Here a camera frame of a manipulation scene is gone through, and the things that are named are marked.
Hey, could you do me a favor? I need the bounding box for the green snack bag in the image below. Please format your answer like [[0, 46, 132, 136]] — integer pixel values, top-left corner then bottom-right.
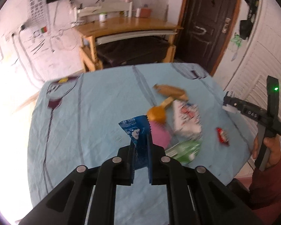
[[165, 140, 201, 164]]

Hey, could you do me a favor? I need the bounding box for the white patterned tissue pack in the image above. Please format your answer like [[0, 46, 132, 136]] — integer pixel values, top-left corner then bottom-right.
[[173, 100, 202, 139]]

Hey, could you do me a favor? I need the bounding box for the blue snack wrapper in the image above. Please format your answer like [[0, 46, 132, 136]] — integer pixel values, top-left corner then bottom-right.
[[119, 115, 151, 170]]

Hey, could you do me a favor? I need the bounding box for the brown biscuit wrapper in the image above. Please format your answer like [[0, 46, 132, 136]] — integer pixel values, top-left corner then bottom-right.
[[153, 84, 189, 101]]

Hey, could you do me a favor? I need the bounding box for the red sleeved forearm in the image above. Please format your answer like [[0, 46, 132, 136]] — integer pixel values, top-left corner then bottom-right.
[[249, 156, 281, 224]]

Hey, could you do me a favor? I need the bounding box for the person's right hand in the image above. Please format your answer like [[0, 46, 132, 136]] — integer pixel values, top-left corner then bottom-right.
[[252, 134, 281, 169]]

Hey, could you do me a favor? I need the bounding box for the red candy wrapper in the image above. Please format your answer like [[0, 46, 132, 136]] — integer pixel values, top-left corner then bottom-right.
[[216, 127, 229, 146]]

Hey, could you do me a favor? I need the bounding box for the white louvered closet door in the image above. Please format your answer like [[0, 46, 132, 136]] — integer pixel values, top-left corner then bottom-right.
[[213, 0, 281, 141]]

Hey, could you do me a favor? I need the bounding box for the light blue patterned tablecloth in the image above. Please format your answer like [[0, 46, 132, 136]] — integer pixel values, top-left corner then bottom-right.
[[27, 61, 253, 225]]

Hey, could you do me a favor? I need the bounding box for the small yellow wrapped block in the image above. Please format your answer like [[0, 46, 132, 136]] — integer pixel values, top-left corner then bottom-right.
[[160, 97, 176, 109]]

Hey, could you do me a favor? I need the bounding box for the black bag on hook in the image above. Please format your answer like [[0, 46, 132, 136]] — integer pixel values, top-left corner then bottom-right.
[[239, 0, 259, 40]]

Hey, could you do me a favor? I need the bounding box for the dark brown door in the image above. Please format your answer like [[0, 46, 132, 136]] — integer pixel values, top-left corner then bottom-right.
[[176, 0, 240, 74]]

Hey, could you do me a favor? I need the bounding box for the dark brown bench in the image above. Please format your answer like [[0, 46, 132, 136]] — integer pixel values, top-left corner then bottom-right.
[[96, 36, 170, 68]]

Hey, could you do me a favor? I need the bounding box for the orange storage box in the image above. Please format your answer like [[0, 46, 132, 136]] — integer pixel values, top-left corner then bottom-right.
[[135, 7, 152, 18]]

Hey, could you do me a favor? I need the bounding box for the wooden desk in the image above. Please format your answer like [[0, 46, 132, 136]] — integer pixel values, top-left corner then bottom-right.
[[74, 17, 183, 73]]

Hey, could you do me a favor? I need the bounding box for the white green jar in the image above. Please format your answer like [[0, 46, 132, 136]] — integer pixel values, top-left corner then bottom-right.
[[99, 13, 108, 23]]

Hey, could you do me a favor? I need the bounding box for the white desktop shelf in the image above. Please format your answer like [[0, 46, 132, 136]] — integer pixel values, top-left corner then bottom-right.
[[74, 2, 133, 22]]

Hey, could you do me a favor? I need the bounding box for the eye chart poster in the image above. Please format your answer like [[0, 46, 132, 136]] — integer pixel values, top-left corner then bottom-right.
[[28, 0, 49, 38]]

